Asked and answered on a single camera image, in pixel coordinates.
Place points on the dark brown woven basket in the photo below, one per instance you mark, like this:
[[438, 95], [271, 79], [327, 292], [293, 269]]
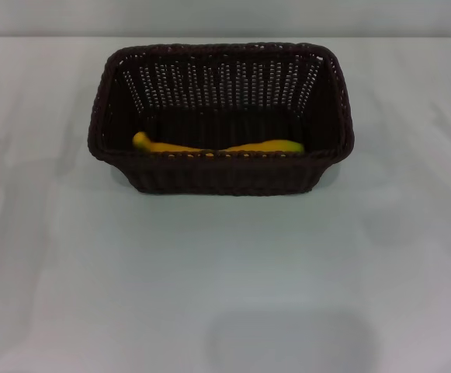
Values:
[[225, 175]]

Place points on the yellow banana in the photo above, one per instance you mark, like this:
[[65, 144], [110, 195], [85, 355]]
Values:
[[163, 147]]

